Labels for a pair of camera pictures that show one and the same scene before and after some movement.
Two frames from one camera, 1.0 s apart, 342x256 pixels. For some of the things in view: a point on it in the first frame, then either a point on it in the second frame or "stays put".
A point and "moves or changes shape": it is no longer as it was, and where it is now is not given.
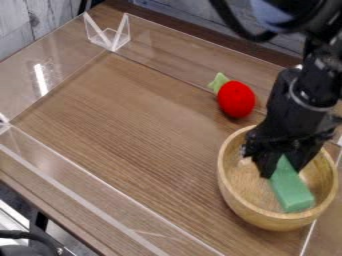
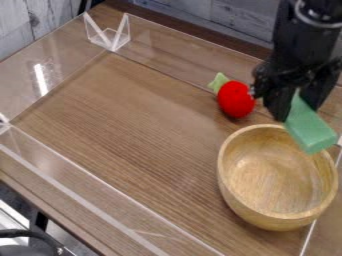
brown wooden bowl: (253, 197) stays put
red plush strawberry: (235, 97) stays put
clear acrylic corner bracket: (108, 38) stays put
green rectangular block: (290, 187) moves or changes shape
